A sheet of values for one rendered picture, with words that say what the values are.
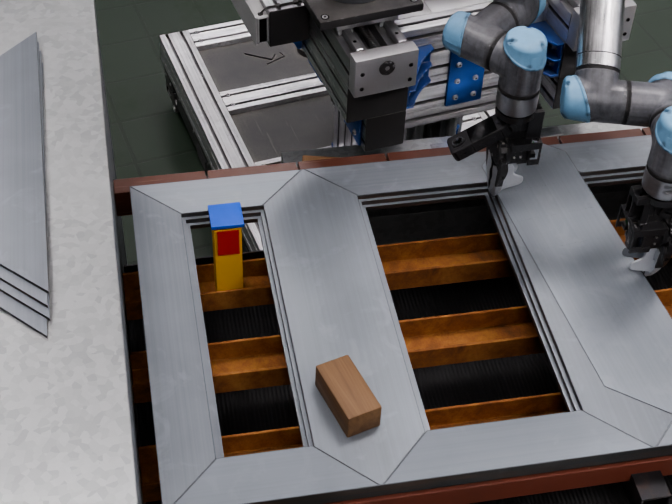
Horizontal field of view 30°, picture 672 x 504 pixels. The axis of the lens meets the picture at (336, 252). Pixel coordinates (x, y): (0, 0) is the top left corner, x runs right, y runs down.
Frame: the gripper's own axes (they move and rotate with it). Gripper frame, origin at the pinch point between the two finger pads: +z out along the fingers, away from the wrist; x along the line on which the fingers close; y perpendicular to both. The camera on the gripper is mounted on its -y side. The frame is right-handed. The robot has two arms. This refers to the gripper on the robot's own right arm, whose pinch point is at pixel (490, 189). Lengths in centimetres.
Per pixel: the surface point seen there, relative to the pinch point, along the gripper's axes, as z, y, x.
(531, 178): 0.6, 9.1, 2.7
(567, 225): 0.7, 12.0, -11.0
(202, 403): 1, -60, -42
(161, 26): 85, -53, 184
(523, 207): 0.7, 5.2, -5.0
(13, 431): -19, -87, -59
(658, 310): 0.6, 21.3, -34.1
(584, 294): 0.7, 9.5, -28.5
